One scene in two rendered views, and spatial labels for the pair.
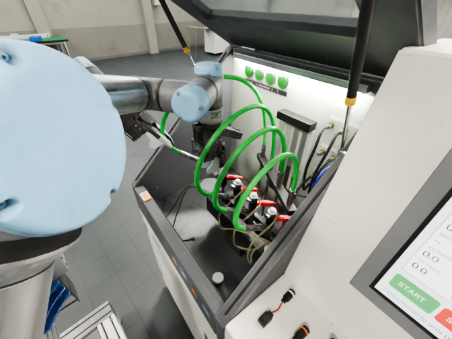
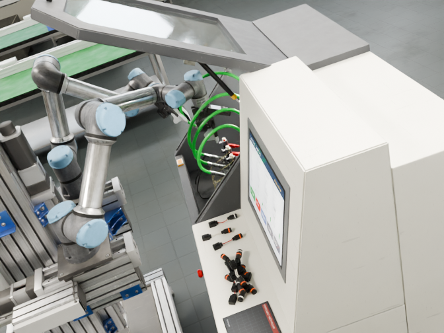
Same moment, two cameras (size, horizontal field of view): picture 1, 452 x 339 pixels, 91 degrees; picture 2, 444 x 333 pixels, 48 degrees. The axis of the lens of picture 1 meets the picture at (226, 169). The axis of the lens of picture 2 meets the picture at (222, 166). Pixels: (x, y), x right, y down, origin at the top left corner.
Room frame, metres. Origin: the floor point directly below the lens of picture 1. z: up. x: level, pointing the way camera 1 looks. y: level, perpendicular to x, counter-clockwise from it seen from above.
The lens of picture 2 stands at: (-1.06, -1.14, 2.25)
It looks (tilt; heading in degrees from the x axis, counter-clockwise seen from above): 32 degrees down; 36
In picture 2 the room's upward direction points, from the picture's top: 18 degrees counter-clockwise
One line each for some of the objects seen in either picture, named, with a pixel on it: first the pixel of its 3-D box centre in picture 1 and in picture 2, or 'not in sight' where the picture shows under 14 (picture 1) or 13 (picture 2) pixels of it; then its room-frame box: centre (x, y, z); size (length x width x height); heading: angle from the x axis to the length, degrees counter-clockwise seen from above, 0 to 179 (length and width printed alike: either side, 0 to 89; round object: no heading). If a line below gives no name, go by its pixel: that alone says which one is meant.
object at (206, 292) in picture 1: (173, 245); (191, 198); (0.48, 0.20, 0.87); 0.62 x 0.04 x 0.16; 38
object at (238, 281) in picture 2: not in sight; (235, 273); (-0.04, -0.33, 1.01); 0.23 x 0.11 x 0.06; 38
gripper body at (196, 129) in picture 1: (208, 138); (203, 115); (0.60, 0.05, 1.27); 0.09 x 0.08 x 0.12; 128
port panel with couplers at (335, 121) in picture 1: (331, 157); not in sight; (0.60, -0.35, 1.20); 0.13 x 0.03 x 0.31; 38
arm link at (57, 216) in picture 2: not in sight; (67, 220); (-0.08, 0.35, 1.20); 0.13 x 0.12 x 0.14; 76
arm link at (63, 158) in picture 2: not in sight; (63, 162); (0.29, 0.70, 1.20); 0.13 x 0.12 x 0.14; 40
